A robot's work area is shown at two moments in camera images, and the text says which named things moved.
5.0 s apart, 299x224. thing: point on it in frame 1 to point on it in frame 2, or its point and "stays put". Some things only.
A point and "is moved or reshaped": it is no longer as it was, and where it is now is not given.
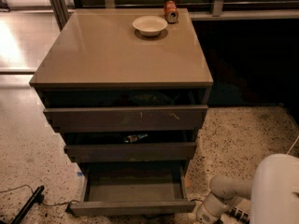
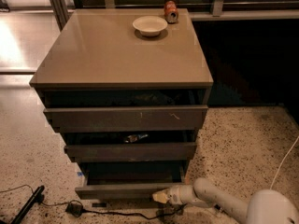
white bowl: [149, 25] stays put
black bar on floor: [36, 198] stays put
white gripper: [206, 215] to [173, 195]
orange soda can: [171, 11] stays put
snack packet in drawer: [134, 137] stays put
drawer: [126, 189] is moved or reshaped
